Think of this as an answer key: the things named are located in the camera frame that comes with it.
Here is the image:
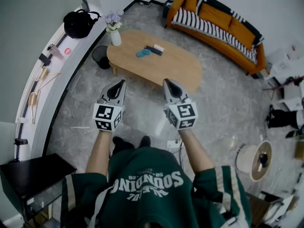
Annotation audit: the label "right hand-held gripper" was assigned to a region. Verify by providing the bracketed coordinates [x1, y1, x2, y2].
[162, 79, 199, 131]

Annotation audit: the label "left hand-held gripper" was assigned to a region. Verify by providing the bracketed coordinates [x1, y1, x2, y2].
[93, 79, 127, 133]

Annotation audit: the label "black waste bin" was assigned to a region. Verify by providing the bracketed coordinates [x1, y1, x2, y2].
[92, 45, 112, 70]

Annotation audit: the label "dark remote control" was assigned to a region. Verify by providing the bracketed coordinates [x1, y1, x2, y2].
[144, 46, 163, 56]

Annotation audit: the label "blue cloth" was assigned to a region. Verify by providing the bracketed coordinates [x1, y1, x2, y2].
[135, 48, 152, 58]

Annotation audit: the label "person's left forearm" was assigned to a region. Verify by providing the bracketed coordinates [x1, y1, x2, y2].
[85, 130, 114, 175]

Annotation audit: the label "person's right forearm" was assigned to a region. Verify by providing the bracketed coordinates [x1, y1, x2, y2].
[178, 128, 216, 175]

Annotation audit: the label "wooden coffee table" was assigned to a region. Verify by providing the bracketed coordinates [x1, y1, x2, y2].
[106, 29, 202, 94]

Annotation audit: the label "person's black trousers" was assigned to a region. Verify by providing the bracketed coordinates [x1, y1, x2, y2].
[113, 135, 152, 155]

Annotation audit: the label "white flower vase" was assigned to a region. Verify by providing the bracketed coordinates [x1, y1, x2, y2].
[110, 28, 122, 47]

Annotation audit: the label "pink tumbler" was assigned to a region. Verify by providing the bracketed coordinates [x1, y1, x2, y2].
[47, 44, 65, 61]

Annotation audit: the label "purple flower bouquet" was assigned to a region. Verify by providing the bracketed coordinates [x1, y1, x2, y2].
[104, 8, 124, 32]

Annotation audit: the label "black and white striped blanket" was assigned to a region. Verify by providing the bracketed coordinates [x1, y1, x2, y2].
[171, 0, 265, 65]

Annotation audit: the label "black backpack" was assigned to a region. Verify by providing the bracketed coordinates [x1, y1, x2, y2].
[63, 8, 102, 39]

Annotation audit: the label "dark storage bin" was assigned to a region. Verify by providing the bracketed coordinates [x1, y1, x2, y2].
[162, 0, 174, 19]

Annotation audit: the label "orange sofa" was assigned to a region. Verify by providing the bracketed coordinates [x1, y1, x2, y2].
[165, 0, 266, 76]

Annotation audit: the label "round white side table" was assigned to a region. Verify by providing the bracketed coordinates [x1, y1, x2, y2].
[236, 140, 273, 182]

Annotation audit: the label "person's green sweatshirt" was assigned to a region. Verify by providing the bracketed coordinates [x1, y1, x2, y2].
[60, 147, 252, 228]

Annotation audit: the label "black glass cabinet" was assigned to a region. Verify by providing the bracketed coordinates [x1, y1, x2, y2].
[0, 153, 78, 223]

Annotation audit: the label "white side desk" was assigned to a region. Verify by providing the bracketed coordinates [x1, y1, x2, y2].
[265, 47, 304, 80]

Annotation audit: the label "cardboard box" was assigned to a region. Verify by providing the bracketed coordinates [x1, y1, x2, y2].
[247, 191, 283, 225]

